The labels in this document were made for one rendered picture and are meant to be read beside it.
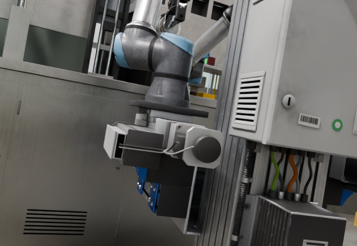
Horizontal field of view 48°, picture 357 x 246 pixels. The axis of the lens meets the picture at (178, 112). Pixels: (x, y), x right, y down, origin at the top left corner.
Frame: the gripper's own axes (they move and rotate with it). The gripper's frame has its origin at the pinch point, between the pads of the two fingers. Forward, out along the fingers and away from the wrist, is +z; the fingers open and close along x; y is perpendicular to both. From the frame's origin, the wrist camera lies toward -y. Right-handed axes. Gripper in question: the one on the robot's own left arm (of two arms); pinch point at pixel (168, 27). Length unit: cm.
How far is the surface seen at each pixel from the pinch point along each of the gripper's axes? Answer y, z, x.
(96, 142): -62, 23, 34
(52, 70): -43, 4, 57
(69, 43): 12, 38, 41
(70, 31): 17, 34, 42
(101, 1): -2.3, -5.3, 38.0
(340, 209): -7, 178, -310
